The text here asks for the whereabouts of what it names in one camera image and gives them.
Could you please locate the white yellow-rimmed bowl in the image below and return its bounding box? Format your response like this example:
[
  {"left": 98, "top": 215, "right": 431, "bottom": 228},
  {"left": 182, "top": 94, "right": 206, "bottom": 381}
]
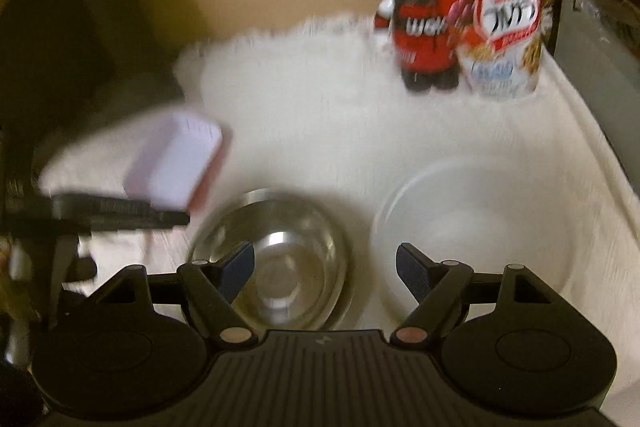
[{"left": 370, "top": 157, "right": 575, "bottom": 325}]

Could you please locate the stainless steel bowl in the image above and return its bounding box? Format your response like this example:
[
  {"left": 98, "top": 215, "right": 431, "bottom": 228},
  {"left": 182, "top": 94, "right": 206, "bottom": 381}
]
[{"left": 189, "top": 188, "right": 350, "bottom": 331}]

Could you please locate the red rectangular tray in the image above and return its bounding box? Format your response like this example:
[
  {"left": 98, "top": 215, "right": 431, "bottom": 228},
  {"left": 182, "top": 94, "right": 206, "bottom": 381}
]
[{"left": 122, "top": 109, "right": 232, "bottom": 211}]

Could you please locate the white fluffy cloth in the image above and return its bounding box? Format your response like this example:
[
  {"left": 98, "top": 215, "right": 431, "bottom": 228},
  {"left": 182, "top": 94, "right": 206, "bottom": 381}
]
[{"left": 37, "top": 11, "right": 640, "bottom": 413}]

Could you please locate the panda robot figurine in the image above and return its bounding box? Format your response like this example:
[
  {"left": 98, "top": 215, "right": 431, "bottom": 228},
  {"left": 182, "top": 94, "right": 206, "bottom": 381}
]
[{"left": 374, "top": 0, "right": 459, "bottom": 92}]

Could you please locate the white microwave oven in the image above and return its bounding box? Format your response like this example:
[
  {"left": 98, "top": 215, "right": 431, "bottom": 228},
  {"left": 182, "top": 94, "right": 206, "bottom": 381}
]
[{"left": 554, "top": 0, "right": 639, "bottom": 171}]

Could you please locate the red granola bag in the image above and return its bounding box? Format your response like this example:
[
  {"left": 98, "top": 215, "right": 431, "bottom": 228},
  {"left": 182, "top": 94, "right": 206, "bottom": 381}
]
[{"left": 442, "top": 0, "right": 542, "bottom": 98}]

